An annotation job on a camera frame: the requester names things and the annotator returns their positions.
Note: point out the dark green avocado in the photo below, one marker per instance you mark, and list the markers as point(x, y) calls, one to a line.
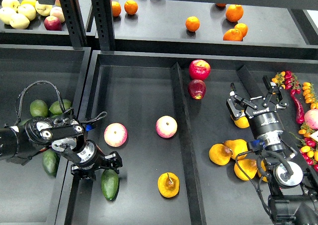
point(109, 184)

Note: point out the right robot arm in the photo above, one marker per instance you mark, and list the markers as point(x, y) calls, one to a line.
point(293, 196)

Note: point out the orange shelf left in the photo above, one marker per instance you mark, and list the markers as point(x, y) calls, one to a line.
point(131, 7)

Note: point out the large orange shelf right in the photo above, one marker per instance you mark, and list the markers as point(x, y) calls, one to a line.
point(234, 12)

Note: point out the orange cherry tomato vine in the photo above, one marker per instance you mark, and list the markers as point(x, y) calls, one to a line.
point(309, 95)

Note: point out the red apple upper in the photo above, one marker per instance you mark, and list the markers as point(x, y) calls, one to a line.
point(199, 69)

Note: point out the yellow pear left pile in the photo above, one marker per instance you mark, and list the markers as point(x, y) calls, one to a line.
point(220, 154)

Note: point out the yellow pear bottom pile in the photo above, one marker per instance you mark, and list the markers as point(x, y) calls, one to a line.
point(245, 166)

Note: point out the black tray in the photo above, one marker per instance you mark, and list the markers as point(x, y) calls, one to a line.
point(28, 195)
point(136, 90)

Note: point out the orange centre shelf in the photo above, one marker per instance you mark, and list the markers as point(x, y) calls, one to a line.
point(192, 23)

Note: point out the dark red apple lower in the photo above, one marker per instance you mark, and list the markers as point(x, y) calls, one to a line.
point(197, 89)

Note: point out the pink apple right edge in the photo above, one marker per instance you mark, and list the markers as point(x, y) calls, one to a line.
point(311, 118)

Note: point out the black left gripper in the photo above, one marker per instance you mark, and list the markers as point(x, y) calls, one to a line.
point(92, 159)

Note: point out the red apple on shelf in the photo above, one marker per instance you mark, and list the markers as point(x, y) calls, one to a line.
point(52, 23)

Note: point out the pink apple left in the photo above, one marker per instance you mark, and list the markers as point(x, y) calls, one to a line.
point(115, 134)

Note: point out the orange front shelf right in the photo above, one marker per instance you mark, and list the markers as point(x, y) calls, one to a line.
point(233, 35)

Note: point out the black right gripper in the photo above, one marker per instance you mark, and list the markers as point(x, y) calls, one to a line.
point(263, 118)

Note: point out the green avocado top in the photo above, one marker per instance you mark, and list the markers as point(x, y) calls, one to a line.
point(38, 108)

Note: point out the yellow pear lone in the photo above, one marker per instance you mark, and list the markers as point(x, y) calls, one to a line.
point(242, 122)

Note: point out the black centre tray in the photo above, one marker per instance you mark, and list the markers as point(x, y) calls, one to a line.
point(136, 90)

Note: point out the red chili pepper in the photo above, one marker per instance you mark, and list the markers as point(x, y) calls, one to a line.
point(300, 115)

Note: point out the black left tray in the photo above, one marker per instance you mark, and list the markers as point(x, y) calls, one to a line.
point(28, 195)

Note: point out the yellow pear pile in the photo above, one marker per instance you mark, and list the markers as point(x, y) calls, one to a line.
point(245, 166)
point(220, 154)
point(236, 146)

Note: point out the yellow pear top pile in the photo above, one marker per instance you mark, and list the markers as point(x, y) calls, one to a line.
point(236, 146)

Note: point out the pink apple centre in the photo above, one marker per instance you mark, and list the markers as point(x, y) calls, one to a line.
point(166, 127)

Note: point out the yellow pear with stem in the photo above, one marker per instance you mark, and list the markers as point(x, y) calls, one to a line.
point(168, 184)

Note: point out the pink apple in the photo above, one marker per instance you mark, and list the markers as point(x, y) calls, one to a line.
point(115, 134)
point(166, 127)

